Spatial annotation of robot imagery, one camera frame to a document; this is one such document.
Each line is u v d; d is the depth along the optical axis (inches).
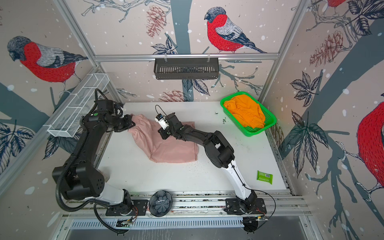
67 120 28.1
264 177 32.7
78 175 16.4
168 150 35.5
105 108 25.0
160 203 29.3
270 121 40.4
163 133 33.6
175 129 30.4
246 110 43.2
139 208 28.7
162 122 33.7
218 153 22.5
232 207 28.7
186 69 41.9
